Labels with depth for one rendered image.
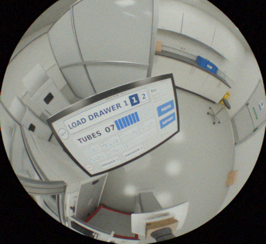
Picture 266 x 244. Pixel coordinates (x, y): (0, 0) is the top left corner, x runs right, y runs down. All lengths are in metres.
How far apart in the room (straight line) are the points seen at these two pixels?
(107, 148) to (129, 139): 0.09
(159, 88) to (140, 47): 0.59
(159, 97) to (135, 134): 0.17
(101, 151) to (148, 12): 0.96
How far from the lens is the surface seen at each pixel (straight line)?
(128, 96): 0.25
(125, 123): 0.26
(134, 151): 0.34
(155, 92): 0.29
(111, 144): 0.29
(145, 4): 0.87
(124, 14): 0.90
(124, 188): 1.44
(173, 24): 2.46
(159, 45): 2.36
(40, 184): 0.47
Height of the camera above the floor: 1.34
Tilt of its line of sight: 55 degrees down
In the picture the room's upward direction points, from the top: 1 degrees counter-clockwise
